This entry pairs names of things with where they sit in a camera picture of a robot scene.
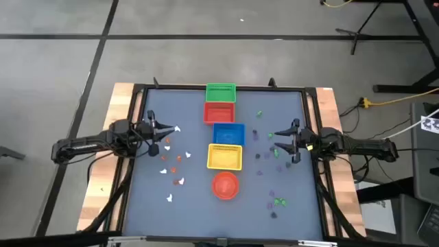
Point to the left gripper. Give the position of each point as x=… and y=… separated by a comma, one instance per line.
x=149, y=132

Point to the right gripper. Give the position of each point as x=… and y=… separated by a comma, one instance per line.
x=302, y=140

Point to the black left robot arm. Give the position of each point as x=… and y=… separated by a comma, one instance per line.
x=85, y=144

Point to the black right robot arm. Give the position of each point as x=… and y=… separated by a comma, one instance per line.
x=360, y=145

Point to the blue plastic basket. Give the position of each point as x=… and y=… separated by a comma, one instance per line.
x=229, y=134

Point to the red plastic basket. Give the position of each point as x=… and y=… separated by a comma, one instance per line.
x=219, y=113

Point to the yellow plastic basket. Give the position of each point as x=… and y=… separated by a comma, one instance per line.
x=224, y=157

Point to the green plastic basket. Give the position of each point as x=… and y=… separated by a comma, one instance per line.
x=221, y=92

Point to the orange plastic bowl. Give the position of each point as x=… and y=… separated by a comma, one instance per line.
x=225, y=185

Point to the black tripod stand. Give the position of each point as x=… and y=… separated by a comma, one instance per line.
x=357, y=34

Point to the grey cabinet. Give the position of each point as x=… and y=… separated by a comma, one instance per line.
x=425, y=164

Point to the white paper marker sheet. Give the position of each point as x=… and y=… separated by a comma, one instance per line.
x=430, y=124

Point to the black floor stand foot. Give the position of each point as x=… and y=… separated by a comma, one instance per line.
x=10, y=152

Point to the dark keyboard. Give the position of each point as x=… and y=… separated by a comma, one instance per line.
x=430, y=226

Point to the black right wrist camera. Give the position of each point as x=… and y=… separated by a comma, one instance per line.
x=297, y=158

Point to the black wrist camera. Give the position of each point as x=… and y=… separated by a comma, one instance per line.
x=297, y=158
x=153, y=150

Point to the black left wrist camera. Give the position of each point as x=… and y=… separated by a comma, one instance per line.
x=153, y=150

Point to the silver metal bracket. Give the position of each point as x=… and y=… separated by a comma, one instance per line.
x=127, y=239
x=317, y=243

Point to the black desk leg frame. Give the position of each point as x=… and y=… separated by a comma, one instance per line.
x=394, y=88

